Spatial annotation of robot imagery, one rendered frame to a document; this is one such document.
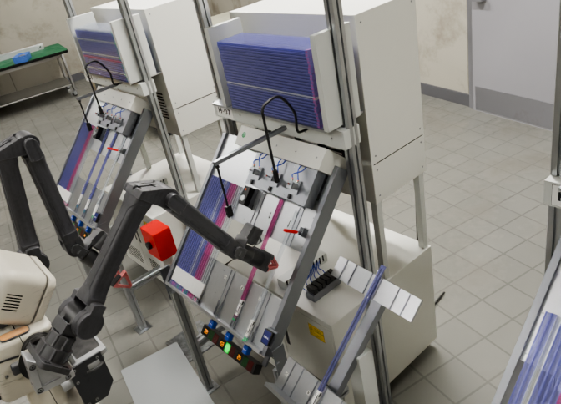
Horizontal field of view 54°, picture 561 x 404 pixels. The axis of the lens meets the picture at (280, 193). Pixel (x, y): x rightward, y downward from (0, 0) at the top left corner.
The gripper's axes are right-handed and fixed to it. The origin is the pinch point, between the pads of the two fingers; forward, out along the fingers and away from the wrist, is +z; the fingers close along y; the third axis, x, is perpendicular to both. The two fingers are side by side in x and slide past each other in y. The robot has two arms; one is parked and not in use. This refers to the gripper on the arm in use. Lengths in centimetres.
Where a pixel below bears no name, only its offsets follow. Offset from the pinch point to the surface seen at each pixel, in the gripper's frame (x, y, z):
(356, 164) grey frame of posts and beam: -43.9, -15.4, -0.3
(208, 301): 25.4, 29.4, 4.7
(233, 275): 11.2, 20.5, 3.0
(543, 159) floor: -149, 32, 261
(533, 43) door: -236, 68, 244
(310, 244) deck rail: -12.0, -10.8, 0.2
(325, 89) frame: -59, -13, -26
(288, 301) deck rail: 9.4, -10.4, 2.8
